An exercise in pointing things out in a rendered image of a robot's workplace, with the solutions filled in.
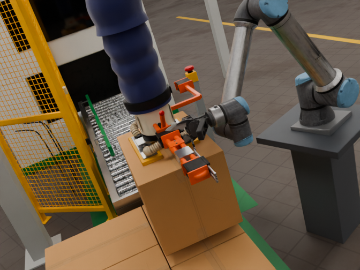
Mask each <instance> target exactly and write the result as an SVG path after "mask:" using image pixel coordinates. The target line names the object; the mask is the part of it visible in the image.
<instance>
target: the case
mask: <svg viewBox="0 0 360 270"><path fill-rule="evenodd" d="M131 136H133V134H132V133H131V132H128V133H126V134H123V135H121V136H119V137H117V140H118V142H119V145H120V147H121V150H122V152H123V155H124V157H125V159H126V162H127V165H128V167H129V170H130V172H131V175H132V177H133V179H134V182H135V184H136V187H137V189H138V192H139V194H140V196H141V199H142V201H143V203H144V206H145V208H146V211H147V213H148V216H149V218H150V220H151V222H152V225H153V227H154V230H155V232H156V234H157V237H158V239H159V241H160V243H161V246H162V248H163V250H164V253H165V255H166V256H168V255H170V254H172V253H174V252H177V251H179V250H181V249H183V248H185V247H187V246H190V245H192V244H194V243H196V242H198V241H201V240H203V239H205V238H207V237H209V236H212V235H214V234H216V233H219V232H221V231H223V230H225V229H227V228H229V227H232V226H234V225H236V224H238V223H240V222H243V219H242V215H241V212H240V208H239V205H238V201H237V198H236V194H235V190H234V187H233V183H232V180H231V177H230V173H229V169H228V166H227V162H226V158H225V155H224V152H223V150H222V149H221V148H220V147H219V146H218V145H217V144H216V143H215V142H214V141H213V140H212V139H211V138H210V137H209V136H208V135H207V134H206V135H205V139H204V140H201V141H200V143H198V144H195V148H196V152H197V153H198V154H199V155H200V156H204V157H205V158H206V159H207V160H208V161H209V163H210V165H209V166H210V167H211V168H212V169H213V170H214V171H215V172H216V175H217V178H218V181H219V182H218V183H217V182H216V181H215V180H214V179H213V177H212V176H211V177H210V178H207V179H205V180H203V181H201V182H199V183H196V184H193V185H191V183H190V180H189V178H188V177H187V176H184V173H183V170H182V167H181V165H180V164H179V163H178V161H177V160H176V157H175V154H174V153H172V152H171V151H170V149H167V148H166V149H165V148H163V149H161V150H159V151H160V153H161V154H162V156H163V158H162V159H160V160H157V161H155V162H153V163H150V164H148V165H146V166H143V165H142V163H141V162H140V160H139V158H138V156H137V154H136V152H135V151H134V149H133V147H132V145H131V143H130V142H129V139H128V138H129V137H131Z"/></svg>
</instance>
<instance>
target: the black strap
mask: <svg viewBox="0 0 360 270"><path fill-rule="evenodd" d="M166 85H167V89H166V90H165V91H164V92H163V93H162V94H160V95H159V96H157V97H155V98H153V99H151V100H148V101H145V102H142V103H128V102H127V101H126V99H125V98H124V100H123V102H124V105H125V107H126V110H128V111H131V112H138V111H144V110H148V109H152V108H154V107H157V106H159V105H161V104H163V103H164V102H166V101H167V100H168V99H169V98H170V96H171V93H172V89H171V86H170V85H168V84H166Z"/></svg>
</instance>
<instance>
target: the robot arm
mask: <svg viewBox="0 0 360 270"><path fill-rule="evenodd" d="M287 2H288V0H244V1H242V3H241V4H240V6H239V7H238V9H237V11H236V13H235V16H234V21H233V23H234V25H235V33H234V38H233V42H232V47H231V52H230V58H229V63H228V68H227V74H226V79H225V83H224V88H223V93H222V99H221V104H218V105H217V106H216V105H215V106H214V107H211V108H209V109H208V111H207V112H204V113H203V115H200V116H198V117H196V116H195V115H193V114H190V115H188V116H185V117H183V118H182V121H180V122H179V123H176V122H173V123H171V126H170V127H168V128H167V129H166V130H165V132H171V131H173V130H178V129H181V130H183V129H185V130H186V132H187V133H188V134H186V135H184V136H183V140H184V141H185V144H188V143H191V139H193V141H194V140H195V139H196V138H197V137H198V140H204V139H205V135H206V132H207V129H208V125H210V127H212V129H213V131H214V133H215V134H217V135H218V136H220V137H225V138H228V139H230V140H233V141H234V144H235V146H236V147H243V146H246V145H248V144H250V143H252V141H253V134H252V131H251V128H250V124H249V120H248V117H247V115H248V114H249V113H250V108H249V106H248V104H247V102H246V101H245V100H244V99H243V98H242V97H241V91H242V86H243V81H244V76H245V70H246V65H247V62H248V56H249V51H250V46H251V41H252V36H253V30H254V29H255V28H257V27H258V23H259V20H260V19H261V20H262V21H263V22H264V23H265V24H266V25H267V26H268V27H269V28H270V29H271V30H272V32H273V33H274V34H275V35H276V37H277V38H278V39H279V40H280V41H281V43H282V44H283V45H284V46H285V47H286V49H287V50H288V51H289V52H290V53H291V55H292V56H293V58H294V59H295V60H296V61H297V62H298V64H299V65H300V66H301V67H302V68H303V70H304V71H305V73H302V74H300V75H298V76H297V77H296V78H295V84H296V85H295V86H296V89H297V94H298V99H299V104H300V108H301V112H300V116H299V122H300V124H301V125H303V126H320V125H324V124H327V123H329V122H331V121H332V120H333V119H334V118H335V113H334V111H333V109H332V108H331V106H332V107H339V108H349V107H350V106H352V105H353V104H354V103H355V102H356V100H357V98H358V94H359V85H358V82H357V81H356V80H355V79H353V78H347V77H345V76H344V74H343V73H342V72H341V71H340V70H339V69H336V68H333V67H332V66H331V65H330V63H329V62H328V61H327V59H326V58H325V57H324V55H323V54H322V53H321V51H320V50H319V49H318V48H317V46H316V45H315V44H314V42H313V41H312V40H311V39H310V37H309V36H308V35H307V33H306V32H305V30H304V29H303V28H302V27H301V25H300V24H299V23H298V21H297V20H296V19H295V17H294V16H293V15H292V14H291V12H290V11H289V9H288V4H287Z"/></svg>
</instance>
